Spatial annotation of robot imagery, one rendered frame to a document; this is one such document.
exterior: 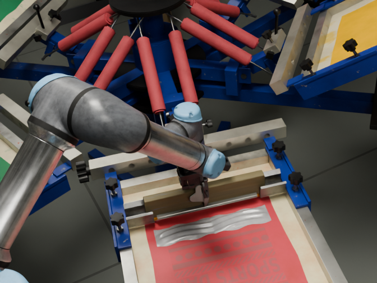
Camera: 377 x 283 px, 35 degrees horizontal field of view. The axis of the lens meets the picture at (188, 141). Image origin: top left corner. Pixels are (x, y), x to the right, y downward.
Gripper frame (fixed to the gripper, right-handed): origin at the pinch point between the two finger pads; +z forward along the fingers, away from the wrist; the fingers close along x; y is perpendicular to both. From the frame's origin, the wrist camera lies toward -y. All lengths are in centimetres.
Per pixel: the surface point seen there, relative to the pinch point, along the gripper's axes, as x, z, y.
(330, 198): -80, 101, -79
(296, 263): 28.9, 5.3, -19.3
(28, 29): -108, -15, 51
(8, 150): -53, 5, 64
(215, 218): 5.1, 4.9, -1.4
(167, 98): -51, -4, 2
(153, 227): 2.6, 5.3, 17.7
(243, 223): 9.8, 4.7, -9.2
